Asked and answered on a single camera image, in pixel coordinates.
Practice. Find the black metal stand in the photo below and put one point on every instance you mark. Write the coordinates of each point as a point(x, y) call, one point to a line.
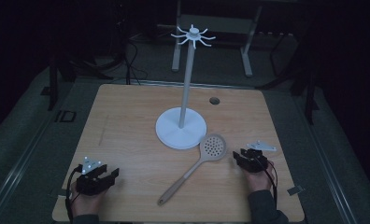
point(53, 84)
point(310, 96)

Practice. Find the white metal desk frame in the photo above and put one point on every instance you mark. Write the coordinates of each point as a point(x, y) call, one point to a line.
point(247, 56)

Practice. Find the person's right hand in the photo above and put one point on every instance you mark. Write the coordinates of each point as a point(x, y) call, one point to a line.
point(258, 182)

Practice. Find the person's left hand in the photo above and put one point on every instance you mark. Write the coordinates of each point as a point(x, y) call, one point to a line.
point(87, 203)

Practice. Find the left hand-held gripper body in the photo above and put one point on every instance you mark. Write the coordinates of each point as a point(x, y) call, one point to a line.
point(89, 184)

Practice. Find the white hook stand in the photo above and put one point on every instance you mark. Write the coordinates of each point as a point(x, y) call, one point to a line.
point(181, 129)

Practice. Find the grey slotted spoon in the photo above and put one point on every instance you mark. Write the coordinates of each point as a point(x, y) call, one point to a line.
point(213, 147)

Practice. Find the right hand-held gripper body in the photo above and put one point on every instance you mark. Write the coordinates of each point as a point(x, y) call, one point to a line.
point(254, 161)

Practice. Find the grey tape strip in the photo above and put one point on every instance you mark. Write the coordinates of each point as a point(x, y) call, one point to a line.
point(295, 190)
point(58, 193)

